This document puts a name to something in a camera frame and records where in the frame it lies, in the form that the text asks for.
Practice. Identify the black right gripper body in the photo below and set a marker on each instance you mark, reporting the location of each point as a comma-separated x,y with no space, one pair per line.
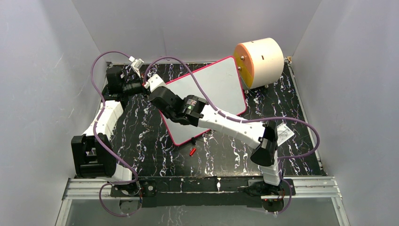
171,116

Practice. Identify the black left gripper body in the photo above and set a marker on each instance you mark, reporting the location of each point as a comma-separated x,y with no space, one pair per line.
135,88

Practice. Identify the red marker cap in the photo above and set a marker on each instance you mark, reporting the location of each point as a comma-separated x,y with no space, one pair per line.
193,150

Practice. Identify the pink-framed whiteboard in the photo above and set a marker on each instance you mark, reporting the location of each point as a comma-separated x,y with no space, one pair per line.
221,83

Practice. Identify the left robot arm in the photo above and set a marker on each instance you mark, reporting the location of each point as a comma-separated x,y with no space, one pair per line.
91,150

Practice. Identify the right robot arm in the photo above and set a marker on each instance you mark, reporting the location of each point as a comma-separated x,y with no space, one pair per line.
261,137

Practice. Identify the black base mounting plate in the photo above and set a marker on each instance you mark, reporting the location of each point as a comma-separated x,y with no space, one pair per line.
199,190

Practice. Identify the white cylinder with orange face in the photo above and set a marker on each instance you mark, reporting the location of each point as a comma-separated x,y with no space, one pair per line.
259,62

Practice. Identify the white printed card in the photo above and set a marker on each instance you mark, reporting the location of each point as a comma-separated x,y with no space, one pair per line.
284,133

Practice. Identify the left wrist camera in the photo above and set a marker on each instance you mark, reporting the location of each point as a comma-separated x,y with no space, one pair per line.
136,64

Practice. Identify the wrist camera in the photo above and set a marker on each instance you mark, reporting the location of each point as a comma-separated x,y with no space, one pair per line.
136,64
153,83

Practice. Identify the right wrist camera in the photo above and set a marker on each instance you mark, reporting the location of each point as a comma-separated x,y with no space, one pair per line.
153,83

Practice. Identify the aluminium frame rail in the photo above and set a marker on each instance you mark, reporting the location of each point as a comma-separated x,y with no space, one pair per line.
305,187

